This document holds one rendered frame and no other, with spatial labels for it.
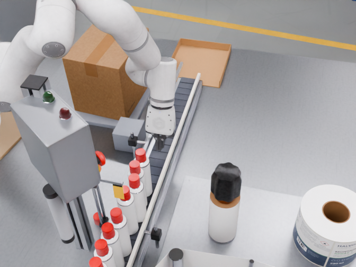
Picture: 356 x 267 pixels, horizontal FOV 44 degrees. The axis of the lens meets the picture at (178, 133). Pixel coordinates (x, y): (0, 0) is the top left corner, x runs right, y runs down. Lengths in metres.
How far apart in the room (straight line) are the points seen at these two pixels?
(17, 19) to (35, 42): 2.45
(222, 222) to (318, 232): 0.27
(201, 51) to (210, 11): 2.04
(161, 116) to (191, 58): 0.72
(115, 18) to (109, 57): 0.56
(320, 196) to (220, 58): 1.03
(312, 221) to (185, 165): 0.56
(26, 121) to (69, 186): 0.17
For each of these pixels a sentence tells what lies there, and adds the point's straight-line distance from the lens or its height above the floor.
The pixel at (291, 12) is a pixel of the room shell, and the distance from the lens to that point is 4.33.
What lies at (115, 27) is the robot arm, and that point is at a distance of 1.19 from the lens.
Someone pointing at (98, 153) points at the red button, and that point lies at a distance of 1.04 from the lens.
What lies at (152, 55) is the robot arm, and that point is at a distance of 1.32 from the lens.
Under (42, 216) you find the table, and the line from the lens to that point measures 1.62.
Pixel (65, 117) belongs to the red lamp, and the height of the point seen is 1.48.
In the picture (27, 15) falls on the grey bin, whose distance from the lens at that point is 3.62.
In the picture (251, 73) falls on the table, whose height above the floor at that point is 0.83.
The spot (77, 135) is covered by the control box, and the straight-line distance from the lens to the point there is 0.92.
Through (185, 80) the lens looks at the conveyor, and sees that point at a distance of 1.97.
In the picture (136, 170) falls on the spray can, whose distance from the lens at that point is 1.35.
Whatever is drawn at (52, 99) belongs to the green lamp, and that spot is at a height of 1.48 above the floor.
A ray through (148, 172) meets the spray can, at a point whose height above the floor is 1.00.
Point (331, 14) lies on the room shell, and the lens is 4.39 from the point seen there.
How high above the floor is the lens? 2.09
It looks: 45 degrees down
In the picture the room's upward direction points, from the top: 2 degrees counter-clockwise
